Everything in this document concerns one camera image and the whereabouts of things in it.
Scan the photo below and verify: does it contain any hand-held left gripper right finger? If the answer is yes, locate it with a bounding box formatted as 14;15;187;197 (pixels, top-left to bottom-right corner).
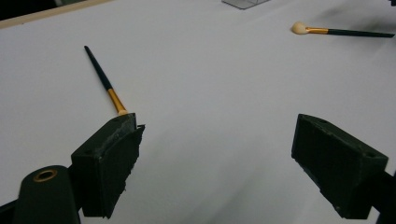
290;113;389;220

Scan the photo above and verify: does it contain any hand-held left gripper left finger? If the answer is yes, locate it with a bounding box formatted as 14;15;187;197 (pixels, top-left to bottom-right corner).
70;112;146;219

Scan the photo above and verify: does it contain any thin black gold makeup brush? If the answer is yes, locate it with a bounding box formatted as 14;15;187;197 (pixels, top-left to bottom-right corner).
83;45;129;117

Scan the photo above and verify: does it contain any round-tip black gold makeup brush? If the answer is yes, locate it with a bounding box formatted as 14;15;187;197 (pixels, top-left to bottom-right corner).
290;21;396;39

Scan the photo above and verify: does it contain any clear plastic organizer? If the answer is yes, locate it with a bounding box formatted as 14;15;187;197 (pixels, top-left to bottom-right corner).
221;0;270;10

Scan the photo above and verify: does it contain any white board sheet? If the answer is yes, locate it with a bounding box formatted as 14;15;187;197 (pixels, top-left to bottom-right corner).
0;0;396;224

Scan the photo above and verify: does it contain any wooden table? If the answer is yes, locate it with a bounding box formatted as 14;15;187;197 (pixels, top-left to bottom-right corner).
0;0;110;30

